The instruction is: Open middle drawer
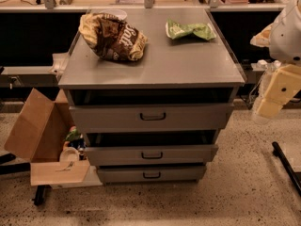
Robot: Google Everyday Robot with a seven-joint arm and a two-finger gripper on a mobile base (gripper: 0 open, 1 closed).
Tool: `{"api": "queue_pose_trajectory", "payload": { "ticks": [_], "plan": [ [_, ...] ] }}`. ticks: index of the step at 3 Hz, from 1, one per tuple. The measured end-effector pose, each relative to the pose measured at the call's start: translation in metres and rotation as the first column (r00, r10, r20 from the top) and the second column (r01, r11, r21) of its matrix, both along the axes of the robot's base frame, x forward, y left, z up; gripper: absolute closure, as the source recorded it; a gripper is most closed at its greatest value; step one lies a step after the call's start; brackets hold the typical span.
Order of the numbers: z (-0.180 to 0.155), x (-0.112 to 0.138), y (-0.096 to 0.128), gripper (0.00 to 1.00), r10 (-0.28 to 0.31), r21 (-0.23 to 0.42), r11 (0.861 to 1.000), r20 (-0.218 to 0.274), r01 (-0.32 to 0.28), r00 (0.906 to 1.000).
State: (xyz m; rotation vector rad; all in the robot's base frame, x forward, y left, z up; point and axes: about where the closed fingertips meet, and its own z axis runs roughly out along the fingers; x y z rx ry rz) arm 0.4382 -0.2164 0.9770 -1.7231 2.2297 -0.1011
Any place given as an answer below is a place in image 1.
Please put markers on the grey bottom drawer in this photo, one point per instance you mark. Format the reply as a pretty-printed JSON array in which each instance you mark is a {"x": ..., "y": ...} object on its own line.
[{"x": 150, "y": 174}]

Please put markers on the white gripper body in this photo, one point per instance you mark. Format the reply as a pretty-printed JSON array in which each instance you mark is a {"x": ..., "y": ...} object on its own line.
[{"x": 286, "y": 38}]

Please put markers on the white power adapter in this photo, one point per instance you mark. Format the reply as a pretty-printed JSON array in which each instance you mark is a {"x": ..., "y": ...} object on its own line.
[{"x": 262, "y": 63}]

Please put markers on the grey drawer cabinet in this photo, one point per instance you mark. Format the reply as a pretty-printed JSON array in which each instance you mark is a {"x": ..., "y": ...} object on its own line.
[{"x": 172, "y": 72}]

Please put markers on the black chair leg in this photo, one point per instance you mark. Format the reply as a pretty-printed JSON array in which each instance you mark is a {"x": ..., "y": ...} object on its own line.
[{"x": 295, "y": 176}]

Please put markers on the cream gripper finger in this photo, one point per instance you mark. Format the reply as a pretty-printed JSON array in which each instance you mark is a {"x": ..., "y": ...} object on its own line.
[{"x": 277, "y": 89}]

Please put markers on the white bowl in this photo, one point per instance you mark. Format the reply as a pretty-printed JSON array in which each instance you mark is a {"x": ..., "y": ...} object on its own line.
[{"x": 121, "y": 14}]

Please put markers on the open cardboard box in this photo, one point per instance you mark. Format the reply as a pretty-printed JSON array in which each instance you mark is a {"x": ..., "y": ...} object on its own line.
[{"x": 38, "y": 136}]

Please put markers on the brown chip bag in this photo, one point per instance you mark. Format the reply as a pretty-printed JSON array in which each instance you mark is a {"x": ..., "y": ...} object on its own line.
[{"x": 110, "y": 38}]

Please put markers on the grey drawer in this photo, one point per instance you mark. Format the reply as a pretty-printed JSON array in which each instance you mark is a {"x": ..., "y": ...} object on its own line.
[
  {"x": 150, "y": 155},
  {"x": 150, "y": 118},
  {"x": 150, "y": 174}
]

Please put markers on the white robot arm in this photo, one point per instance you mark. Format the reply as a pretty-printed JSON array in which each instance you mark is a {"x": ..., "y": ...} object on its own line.
[{"x": 285, "y": 40}]

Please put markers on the green chip bag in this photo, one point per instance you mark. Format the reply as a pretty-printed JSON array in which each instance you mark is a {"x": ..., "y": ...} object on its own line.
[{"x": 176, "y": 31}]

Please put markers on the white cup in box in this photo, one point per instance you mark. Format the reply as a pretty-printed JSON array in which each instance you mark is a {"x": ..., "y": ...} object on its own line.
[{"x": 69, "y": 154}]

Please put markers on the grey top drawer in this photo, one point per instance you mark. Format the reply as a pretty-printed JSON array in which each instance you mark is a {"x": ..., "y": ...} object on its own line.
[{"x": 150, "y": 118}]

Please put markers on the green toy in box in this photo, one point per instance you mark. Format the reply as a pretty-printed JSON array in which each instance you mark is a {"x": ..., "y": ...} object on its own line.
[{"x": 73, "y": 134}]

